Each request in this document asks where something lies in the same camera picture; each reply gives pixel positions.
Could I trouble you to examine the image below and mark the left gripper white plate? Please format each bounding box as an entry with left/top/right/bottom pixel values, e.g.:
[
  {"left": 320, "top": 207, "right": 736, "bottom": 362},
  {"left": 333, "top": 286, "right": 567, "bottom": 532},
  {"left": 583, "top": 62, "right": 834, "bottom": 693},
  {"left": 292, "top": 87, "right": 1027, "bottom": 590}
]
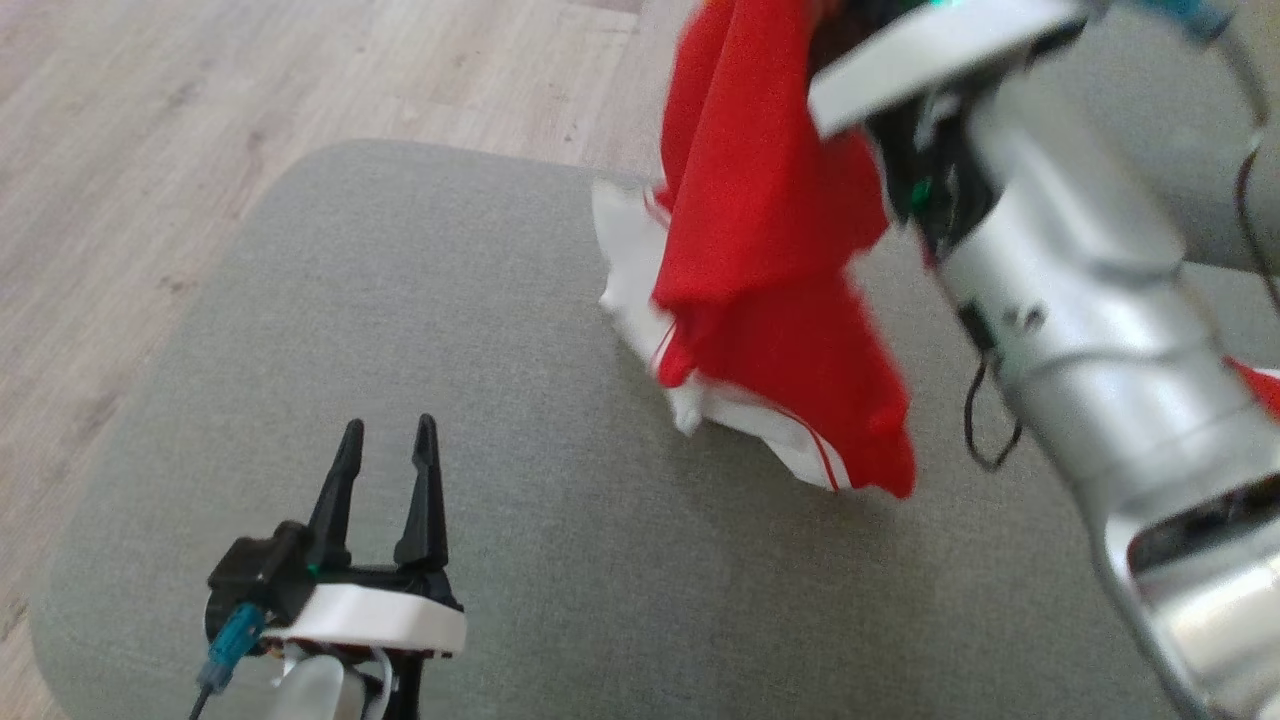
[{"left": 262, "top": 413, "right": 468, "bottom": 659}]

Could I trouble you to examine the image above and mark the large grey sofa seat cushion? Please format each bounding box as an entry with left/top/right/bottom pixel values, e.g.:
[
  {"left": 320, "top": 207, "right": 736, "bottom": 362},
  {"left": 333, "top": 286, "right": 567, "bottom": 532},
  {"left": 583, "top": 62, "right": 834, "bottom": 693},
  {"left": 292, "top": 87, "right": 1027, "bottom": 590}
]
[{"left": 30, "top": 138, "right": 1280, "bottom": 720}]

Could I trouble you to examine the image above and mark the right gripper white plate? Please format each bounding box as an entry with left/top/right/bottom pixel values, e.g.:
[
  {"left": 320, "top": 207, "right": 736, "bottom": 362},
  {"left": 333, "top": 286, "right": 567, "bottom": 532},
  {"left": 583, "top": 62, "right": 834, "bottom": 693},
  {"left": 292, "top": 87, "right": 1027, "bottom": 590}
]
[{"left": 805, "top": 0, "right": 1086, "bottom": 263}]

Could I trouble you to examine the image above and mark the red and white jersey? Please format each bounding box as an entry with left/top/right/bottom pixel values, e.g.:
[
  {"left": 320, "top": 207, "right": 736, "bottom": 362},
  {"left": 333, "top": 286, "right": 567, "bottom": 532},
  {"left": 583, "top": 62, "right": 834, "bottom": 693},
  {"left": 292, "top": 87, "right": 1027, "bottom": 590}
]
[{"left": 593, "top": 0, "right": 1280, "bottom": 499}]

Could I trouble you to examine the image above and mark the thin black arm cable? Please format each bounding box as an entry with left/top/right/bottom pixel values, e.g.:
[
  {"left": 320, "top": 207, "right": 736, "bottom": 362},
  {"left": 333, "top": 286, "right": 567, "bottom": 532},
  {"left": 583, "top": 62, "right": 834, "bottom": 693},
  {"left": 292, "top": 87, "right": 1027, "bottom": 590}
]
[{"left": 962, "top": 350, "right": 1023, "bottom": 473}]

